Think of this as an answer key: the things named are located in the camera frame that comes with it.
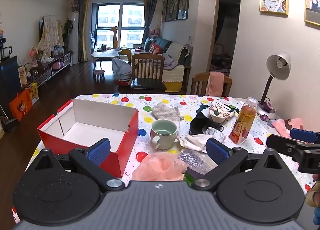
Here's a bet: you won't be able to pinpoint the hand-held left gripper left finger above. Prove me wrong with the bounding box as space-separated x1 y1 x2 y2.
32 138 125 192

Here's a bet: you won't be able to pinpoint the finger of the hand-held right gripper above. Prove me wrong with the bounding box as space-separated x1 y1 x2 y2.
290 128 320 144
266 134 304 157

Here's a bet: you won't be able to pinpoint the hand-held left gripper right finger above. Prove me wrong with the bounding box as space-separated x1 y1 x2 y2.
192 138 284 192

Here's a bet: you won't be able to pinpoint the red cardboard box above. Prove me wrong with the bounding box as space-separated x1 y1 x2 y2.
37 99 139 178

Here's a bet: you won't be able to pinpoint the green and purple sponge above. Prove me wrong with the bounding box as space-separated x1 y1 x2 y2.
184 169 205 187

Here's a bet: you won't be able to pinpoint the orange drink bottle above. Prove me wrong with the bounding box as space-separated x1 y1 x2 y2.
229 97 258 145

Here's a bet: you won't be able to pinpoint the printed tote bag green straps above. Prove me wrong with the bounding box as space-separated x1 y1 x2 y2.
196 102 241 124

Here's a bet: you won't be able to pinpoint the pink plastic bag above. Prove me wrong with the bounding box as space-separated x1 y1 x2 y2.
271 118 304 139
132 152 188 181

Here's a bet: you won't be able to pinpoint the balloon print tablecloth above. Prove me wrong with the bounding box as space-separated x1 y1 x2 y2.
25 93 314 197

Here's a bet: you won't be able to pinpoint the clear bubble wrap bag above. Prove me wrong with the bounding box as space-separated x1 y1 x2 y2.
177 149 218 176

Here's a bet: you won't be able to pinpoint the white crumpled tissue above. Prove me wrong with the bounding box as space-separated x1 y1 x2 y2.
179 134 208 151

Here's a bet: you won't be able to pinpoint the black face mask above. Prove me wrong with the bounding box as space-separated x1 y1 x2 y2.
189 112 224 136

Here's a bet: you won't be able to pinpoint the pale green mug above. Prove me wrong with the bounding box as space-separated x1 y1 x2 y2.
150 119 178 150

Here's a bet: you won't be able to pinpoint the grey knitted sock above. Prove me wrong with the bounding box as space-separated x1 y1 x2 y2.
152 102 181 121

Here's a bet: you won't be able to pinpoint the pink towel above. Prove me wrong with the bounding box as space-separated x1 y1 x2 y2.
207 71 225 97

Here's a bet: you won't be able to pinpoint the silver desk lamp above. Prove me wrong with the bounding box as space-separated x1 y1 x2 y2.
256 53 292 121

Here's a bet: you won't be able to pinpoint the small round stool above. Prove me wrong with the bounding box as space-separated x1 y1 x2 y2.
93 69 106 82

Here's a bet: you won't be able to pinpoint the grey cloth bundle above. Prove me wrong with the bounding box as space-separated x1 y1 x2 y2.
111 58 132 86

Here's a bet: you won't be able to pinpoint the yellow gift box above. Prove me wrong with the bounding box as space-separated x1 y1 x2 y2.
25 82 40 106

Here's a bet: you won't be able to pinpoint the wooden chair dark seat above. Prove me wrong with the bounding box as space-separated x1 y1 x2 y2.
130 53 167 94

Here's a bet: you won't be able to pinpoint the orange gift bag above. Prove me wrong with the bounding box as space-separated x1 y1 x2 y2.
9 89 34 122

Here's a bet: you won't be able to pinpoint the long tv cabinet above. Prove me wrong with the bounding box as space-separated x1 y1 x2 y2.
21 52 72 88

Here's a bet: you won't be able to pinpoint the wooden coffee table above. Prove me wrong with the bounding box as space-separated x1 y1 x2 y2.
91 49 121 71

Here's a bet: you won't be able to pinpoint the green sofa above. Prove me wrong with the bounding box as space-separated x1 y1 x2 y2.
143 37 192 92

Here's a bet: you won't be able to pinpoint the black cabinet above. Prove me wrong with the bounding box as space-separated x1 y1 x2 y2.
0 56 22 119

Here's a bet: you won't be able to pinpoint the giraffe toy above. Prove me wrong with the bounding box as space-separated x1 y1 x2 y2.
110 27 121 50

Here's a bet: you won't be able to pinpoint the white tower air conditioner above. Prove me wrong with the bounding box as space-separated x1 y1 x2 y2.
68 11 80 65

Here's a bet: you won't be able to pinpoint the yellow edged curtain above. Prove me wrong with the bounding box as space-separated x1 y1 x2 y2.
77 0 90 62

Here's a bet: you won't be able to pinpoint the green potted plant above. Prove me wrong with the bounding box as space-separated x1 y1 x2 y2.
62 19 75 51

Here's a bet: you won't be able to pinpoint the draped printed blanket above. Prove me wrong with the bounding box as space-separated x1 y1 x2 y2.
37 15 64 60

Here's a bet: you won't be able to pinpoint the large window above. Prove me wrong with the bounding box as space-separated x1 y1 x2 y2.
96 2 146 47

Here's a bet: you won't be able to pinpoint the grey curtain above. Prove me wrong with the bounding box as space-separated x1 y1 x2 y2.
142 0 159 44

